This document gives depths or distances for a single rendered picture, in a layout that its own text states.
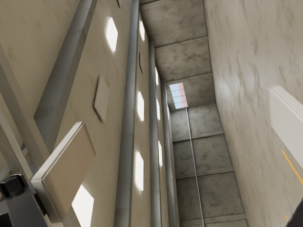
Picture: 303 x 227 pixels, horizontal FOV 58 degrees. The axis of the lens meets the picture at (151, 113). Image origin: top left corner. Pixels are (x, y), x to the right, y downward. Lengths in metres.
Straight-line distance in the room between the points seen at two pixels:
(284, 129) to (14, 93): 2.59
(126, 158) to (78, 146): 7.56
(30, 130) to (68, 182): 2.60
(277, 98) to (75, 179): 0.13
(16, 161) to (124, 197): 4.85
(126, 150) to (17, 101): 5.54
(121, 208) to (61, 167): 6.87
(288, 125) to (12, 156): 2.47
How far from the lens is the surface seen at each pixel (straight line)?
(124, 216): 6.92
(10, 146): 2.53
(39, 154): 2.87
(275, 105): 0.18
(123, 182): 7.37
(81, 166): 0.19
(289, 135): 0.17
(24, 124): 2.77
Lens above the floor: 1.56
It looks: 10 degrees up
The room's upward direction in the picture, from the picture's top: 101 degrees counter-clockwise
